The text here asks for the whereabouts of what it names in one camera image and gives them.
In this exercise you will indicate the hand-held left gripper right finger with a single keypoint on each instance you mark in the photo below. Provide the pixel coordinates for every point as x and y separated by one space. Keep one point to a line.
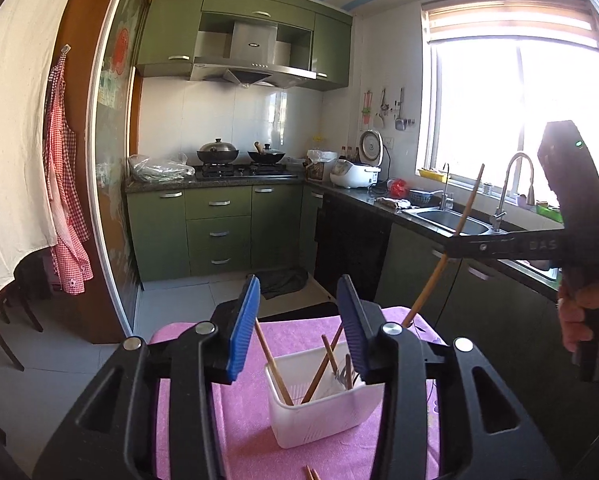
352 320

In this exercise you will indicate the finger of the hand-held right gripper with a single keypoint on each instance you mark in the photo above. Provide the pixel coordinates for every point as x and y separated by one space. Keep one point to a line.
504 246

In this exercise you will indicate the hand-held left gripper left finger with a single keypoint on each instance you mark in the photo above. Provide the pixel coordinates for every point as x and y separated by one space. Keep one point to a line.
242 330

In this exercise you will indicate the dark wooden chopstick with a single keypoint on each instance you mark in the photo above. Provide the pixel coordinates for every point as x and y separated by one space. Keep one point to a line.
349 367
319 370

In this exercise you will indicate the black plastic fork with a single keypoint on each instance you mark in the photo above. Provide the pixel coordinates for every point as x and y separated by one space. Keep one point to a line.
340 376

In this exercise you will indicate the white plastic utensil holder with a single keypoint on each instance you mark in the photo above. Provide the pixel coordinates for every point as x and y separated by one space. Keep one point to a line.
319 420

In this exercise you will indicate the person's right hand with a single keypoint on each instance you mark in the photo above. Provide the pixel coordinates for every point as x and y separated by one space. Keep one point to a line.
569 320

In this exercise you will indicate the green tray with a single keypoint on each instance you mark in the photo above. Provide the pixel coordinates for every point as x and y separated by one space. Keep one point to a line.
549 211

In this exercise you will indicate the tall steel faucet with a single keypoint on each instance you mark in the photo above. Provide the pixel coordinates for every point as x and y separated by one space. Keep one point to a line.
502 195

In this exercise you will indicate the dark grey floor rag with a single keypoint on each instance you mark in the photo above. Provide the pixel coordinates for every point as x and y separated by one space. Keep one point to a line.
284 282

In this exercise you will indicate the steel double sink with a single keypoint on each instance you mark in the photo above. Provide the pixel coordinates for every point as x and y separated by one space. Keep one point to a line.
444 217

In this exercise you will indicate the small steel faucet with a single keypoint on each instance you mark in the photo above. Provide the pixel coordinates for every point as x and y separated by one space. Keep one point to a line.
447 200

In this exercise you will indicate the black built-in appliance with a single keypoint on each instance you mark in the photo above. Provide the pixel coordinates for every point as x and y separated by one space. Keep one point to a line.
349 245

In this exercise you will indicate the grey sink cabinets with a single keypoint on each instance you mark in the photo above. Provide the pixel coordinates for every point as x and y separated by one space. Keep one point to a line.
404 260

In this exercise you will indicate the blue patterned bowl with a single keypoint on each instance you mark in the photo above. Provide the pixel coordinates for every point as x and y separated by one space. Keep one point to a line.
419 196

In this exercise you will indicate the yellow tray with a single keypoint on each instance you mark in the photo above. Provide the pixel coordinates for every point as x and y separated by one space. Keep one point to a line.
432 174

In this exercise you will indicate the green lower cabinets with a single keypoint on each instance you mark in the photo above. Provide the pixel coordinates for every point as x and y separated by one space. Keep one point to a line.
219 230

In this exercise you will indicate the green cabinets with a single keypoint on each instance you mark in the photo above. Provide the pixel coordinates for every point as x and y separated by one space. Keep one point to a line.
219 230
164 30

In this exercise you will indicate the pink floral tablecloth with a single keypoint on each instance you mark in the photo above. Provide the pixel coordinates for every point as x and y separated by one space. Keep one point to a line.
249 435

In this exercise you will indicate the crumpled dish rag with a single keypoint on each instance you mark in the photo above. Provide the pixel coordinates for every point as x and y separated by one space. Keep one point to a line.
394 203

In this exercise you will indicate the red plastic bag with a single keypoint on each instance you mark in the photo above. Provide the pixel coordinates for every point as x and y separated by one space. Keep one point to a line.
398 186

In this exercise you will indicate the dark stone countertop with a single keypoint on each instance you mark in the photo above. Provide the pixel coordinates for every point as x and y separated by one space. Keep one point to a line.
349 192

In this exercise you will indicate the kitchen window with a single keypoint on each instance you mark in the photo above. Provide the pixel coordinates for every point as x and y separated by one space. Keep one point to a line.
479 110

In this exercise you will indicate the white rice cooker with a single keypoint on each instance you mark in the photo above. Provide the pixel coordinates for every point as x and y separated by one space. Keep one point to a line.
352 175

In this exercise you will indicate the bagged food container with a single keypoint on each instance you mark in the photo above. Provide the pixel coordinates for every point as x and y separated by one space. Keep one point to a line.
320 167

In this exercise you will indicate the black gas stove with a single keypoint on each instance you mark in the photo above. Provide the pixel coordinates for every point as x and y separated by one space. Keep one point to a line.
244 170

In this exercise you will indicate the grey hanging scoop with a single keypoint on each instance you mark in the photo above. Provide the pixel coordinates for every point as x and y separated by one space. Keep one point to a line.
400 122

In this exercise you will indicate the dark sauce bottles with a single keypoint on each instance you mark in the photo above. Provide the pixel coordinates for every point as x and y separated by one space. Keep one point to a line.
348 154

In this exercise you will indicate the black pan with lid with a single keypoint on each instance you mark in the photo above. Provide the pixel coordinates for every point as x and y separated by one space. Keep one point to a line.
267 156

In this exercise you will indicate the black wok with lid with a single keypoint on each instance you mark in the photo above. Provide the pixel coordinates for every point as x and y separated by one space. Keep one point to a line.
218 151

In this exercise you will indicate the clear plastic bag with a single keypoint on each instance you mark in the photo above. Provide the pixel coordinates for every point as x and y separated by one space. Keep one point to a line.
159 169

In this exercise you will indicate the steel hanging spoon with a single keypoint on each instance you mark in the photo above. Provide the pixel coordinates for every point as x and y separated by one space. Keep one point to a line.
385 100

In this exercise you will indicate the striped window blind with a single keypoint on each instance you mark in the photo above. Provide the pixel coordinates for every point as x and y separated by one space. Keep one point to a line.
504 22

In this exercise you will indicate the sliding glass door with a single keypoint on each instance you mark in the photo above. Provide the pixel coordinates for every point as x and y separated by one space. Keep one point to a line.
114 185

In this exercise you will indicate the pink hanging utensil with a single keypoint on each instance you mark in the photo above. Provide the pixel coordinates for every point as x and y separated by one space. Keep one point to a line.
367 107

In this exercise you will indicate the red checkered apron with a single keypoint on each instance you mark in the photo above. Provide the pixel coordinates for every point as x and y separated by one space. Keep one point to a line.
64 185

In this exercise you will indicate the dark wooden chair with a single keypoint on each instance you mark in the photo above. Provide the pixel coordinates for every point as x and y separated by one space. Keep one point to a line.
4 300

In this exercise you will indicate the stainless steel range hood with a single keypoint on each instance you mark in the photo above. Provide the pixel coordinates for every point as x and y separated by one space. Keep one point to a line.
252 40

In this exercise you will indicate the white hanging cloth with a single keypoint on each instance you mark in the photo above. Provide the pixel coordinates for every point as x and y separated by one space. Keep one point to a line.
14 135

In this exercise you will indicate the red paper door decoration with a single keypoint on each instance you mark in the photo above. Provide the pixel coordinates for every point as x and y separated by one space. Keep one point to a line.
122 47

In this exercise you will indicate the green upper cabinets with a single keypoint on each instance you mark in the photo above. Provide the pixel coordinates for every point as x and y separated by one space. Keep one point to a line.
164 30

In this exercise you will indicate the white wall socket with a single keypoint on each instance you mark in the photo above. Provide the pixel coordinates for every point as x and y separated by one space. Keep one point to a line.
389 143

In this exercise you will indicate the clear wall hook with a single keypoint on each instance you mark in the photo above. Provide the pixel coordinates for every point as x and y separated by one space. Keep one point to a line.
65 49

